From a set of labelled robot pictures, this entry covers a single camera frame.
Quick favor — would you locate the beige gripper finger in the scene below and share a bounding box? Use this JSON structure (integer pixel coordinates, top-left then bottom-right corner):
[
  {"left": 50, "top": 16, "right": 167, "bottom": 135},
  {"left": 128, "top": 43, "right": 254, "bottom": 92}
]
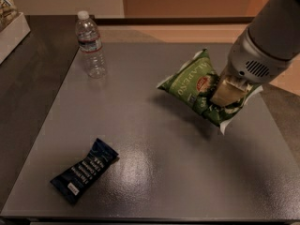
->
[{"left": 210, "top": 75, "right": 252, "bottom": 107}]

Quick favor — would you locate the dark blue snack bar wrapper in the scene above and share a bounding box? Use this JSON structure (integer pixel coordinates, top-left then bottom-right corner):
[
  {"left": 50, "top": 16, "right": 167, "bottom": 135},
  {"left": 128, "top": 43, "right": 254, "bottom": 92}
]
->
[{"left": 50, "top": 139, "right": 118, "bottom": 204}]

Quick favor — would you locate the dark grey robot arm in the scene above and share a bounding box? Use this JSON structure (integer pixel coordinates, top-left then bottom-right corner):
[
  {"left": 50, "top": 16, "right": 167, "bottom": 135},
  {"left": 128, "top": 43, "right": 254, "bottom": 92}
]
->
[{"left": 211, "top": 0, "right": 300, "bottom": 107}]

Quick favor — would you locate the clear plastic water bottle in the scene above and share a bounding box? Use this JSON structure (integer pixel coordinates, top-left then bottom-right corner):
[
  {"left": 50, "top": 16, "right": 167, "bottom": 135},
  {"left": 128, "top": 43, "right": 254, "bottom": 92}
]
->
[{"left": 75, "top": 10, "right": 106, "bottom": 79}]

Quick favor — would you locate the green jalapeno chip bag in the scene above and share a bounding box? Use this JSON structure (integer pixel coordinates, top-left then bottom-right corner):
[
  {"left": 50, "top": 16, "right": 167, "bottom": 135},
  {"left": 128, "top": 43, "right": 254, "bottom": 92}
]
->
[{"left": 157, "top": 49, "right": 263, "bottom": 134}]

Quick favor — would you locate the white box with snacks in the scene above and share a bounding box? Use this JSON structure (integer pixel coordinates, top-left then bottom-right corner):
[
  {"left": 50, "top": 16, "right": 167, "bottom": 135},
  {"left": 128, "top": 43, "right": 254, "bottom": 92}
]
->
[{"left": 0, "top": 0, "right": 31, "bottom": 64}]

